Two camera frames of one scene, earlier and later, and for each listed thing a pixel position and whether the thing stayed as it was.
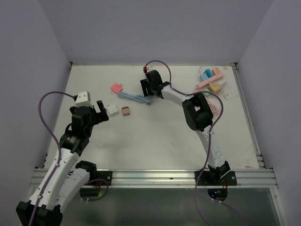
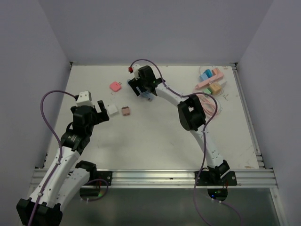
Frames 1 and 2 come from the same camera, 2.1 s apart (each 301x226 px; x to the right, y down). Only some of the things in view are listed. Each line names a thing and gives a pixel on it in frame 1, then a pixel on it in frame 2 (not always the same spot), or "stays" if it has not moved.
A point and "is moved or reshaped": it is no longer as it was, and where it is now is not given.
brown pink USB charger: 125,110 stays
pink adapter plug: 116,88 is moved or reshaped
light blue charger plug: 203,77 stays
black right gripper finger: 143,83 -> 137,85
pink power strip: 218,75 stays
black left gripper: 99,117 stays
